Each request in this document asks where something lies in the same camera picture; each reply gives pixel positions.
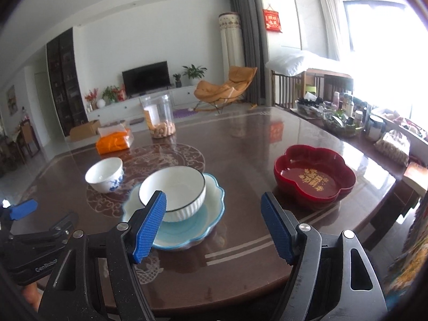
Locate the white bowl with blue pattern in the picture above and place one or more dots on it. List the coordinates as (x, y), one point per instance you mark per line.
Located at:
(103, 175)

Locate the orange tissue pack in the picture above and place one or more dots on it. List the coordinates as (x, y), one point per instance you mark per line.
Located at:
(113, 142)

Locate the large green potted plant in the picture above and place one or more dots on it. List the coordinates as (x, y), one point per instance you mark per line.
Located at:
(194, 73)

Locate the green plant with red decoration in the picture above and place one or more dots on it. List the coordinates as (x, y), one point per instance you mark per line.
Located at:
(111, 94)

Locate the red wall calendar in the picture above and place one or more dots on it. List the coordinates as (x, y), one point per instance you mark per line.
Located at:
(272, 20)

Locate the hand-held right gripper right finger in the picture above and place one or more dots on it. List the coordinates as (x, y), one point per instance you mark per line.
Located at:
(277, 230)

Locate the grey curtain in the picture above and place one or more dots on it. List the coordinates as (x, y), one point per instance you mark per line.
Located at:
(249, 40)

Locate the light blue scalloped plate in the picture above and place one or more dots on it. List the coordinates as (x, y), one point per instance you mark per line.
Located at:
(200, 222)

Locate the dark wooden crib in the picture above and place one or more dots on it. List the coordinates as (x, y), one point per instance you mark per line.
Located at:
(291, 87)

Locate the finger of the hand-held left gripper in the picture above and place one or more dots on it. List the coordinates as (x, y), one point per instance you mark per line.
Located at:
(53, 232)
(21, 208)

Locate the cardboard box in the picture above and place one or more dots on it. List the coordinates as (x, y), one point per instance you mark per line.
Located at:
(83, 131)

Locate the white television cabinet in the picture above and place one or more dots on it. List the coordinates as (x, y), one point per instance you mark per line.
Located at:
(133, 107)

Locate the white curtain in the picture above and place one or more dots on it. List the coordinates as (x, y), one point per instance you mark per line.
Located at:
(329, 23)

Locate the person's left hand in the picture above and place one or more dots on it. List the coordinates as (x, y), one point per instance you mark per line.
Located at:
(33, 296)

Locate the black flat television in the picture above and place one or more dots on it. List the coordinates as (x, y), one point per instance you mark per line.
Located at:
(145, 77)

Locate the basket of bottles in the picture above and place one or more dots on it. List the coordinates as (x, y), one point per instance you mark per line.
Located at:
(342, 125)

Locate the purple floor mat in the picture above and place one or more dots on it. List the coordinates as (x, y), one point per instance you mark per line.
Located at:
(182, 113)

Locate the red flowers in vase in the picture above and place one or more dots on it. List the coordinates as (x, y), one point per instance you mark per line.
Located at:
(91, 98)

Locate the glass bowl of dark things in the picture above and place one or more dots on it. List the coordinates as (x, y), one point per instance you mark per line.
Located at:
(309, 108)

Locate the small green potted plant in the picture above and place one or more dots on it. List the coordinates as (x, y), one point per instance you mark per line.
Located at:
(177, 80)

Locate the clear plastic biscuit jar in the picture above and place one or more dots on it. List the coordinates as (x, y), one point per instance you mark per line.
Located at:
(160, 120)

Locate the colourful printed cloth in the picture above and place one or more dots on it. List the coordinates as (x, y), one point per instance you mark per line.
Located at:
(413, 250)

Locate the row of bottles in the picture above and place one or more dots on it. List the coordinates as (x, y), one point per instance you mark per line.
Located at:
(347, 105)

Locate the wooden chair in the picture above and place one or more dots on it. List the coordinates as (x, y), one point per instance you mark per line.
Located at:
(28, 138)

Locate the covered standing air conditioner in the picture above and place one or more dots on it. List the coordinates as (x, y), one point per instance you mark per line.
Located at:
(230, 43)

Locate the framed wall painting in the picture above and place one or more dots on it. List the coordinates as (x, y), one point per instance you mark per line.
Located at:
(12, 98)

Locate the orange rocking chair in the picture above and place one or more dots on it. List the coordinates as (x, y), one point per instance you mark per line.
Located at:
(220, 90)

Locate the dark display cabinet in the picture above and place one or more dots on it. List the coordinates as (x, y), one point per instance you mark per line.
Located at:
(67, 83)

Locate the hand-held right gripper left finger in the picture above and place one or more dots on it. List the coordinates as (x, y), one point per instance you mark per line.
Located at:
(150, 227)

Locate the red flower-shaped plate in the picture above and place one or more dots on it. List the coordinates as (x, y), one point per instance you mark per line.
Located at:
(314, 174)
(317, 203)

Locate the white ribbed bowl black rim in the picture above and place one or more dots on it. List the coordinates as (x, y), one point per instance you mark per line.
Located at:
(187, 204)

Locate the white bedding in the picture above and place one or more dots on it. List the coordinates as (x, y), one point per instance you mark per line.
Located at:
(301, 62)

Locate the white lidded canister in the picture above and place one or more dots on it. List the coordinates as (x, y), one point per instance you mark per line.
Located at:
(374, 128)

